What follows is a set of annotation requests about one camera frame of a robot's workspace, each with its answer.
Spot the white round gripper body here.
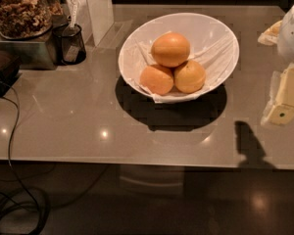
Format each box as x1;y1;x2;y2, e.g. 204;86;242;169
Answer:
277;5;294;63

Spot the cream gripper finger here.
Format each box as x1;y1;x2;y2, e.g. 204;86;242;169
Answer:
261;63;294;125
258;21;281;46

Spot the orange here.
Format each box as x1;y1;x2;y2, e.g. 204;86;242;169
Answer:
151;32;190;68
173;60;206;93
139;65;174;95

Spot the white ceramic bowl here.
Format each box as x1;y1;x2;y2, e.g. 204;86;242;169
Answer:
118;12;240;104

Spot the white cloth in bowl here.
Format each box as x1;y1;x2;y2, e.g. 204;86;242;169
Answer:
119;33;239;104

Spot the white pillar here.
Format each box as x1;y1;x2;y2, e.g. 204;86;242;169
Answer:
76;0;114;46

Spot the white pen in cup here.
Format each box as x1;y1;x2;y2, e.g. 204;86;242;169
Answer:
69;0;78;28

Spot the black mesh pen cup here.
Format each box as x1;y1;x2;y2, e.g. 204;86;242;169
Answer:
52;23;86;66

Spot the metal box stand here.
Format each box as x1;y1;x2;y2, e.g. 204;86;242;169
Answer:
0;31;58;71

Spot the glass jar of walnuts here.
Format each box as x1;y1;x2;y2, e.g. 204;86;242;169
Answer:
0;0;52;40

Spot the black cable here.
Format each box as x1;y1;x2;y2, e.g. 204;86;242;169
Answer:
0;81;52;235

